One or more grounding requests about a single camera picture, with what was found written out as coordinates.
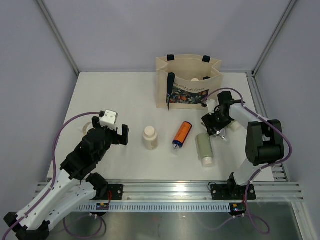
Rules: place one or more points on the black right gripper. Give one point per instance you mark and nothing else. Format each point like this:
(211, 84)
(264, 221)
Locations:
(209, 119)

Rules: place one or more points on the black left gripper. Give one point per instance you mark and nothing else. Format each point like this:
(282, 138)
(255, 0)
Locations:
(118, 139)

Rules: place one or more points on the shiny silver bottle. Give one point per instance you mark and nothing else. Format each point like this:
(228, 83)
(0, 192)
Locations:
(215, 135)

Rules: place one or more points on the sage green bottle white cap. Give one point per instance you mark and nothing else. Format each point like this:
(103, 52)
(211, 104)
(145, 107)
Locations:
(204, 150)

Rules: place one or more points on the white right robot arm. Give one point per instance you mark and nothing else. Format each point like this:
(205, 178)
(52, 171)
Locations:
(264, 143)

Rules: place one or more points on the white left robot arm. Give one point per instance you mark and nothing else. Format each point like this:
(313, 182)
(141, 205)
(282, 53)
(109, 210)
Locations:
(73, 183)

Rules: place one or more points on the beige canvas tote bag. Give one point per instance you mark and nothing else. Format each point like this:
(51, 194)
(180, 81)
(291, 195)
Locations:
(174, 89)

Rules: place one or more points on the small sage green bottle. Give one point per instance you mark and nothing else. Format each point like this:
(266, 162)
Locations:
(234, 126)

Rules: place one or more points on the orange blue spray bottle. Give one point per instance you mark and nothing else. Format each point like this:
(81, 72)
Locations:
(181, 136)

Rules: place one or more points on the cream bottle with round cap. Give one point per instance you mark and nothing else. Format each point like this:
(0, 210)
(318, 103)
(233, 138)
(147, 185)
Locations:
(150, 138)

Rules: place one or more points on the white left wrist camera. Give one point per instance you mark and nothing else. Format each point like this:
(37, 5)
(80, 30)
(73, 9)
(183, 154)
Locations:
(108, 118)

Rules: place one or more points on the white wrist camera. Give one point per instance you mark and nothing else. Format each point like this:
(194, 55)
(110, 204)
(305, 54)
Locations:
(108, 118)
(211, 105)

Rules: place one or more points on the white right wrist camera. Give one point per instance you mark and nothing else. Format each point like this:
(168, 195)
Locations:
(211, 105)

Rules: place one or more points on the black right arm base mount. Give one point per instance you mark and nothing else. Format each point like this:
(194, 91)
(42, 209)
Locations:
(230, 191)

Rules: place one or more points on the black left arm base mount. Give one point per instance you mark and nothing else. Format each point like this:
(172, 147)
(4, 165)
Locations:
(111, 191)

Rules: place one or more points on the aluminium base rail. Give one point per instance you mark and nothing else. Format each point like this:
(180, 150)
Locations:
(198, 191)

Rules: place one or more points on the slotted white cable duct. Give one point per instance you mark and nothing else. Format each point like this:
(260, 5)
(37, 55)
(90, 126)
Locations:
(165, 207)

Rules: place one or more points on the left aluminium frame post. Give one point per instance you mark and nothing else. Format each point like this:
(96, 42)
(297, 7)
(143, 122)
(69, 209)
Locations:
(44, 10)

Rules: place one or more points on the aluminium frame post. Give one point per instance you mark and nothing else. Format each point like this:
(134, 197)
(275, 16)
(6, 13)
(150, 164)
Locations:
(275, 34)
(44, 10)

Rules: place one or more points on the right aluminium frame post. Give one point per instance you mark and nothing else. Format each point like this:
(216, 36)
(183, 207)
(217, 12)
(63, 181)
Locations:
(275, 34)

